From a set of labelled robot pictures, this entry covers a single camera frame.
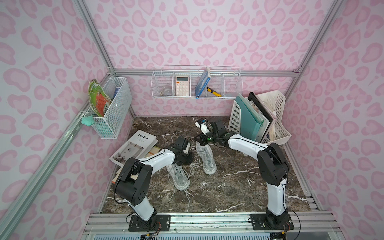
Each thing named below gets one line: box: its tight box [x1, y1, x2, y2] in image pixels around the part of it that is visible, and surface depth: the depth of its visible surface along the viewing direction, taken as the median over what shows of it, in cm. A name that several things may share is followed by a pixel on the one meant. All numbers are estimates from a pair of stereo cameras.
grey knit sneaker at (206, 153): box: [195, 141, 217, 175], surface depth 90 cm
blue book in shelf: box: [195, 66, 211, 99], surface depth 90 cm
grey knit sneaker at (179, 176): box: [166, 163, 190, 190], surface depth 85 cm
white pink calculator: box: [175, 76, 190, 96], surface depth 97 cm
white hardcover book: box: [109, 129, 159, 167], surface depth 100 cm
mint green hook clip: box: [81, 114, 95, 126], surface depth 64 cm
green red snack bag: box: [88, 79, 112, 117], surface depth 75 cm
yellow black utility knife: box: [207, 87, 222, 97], surface depth 100 cm
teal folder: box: [235, 93, 264, 141], surface depth 81 cm
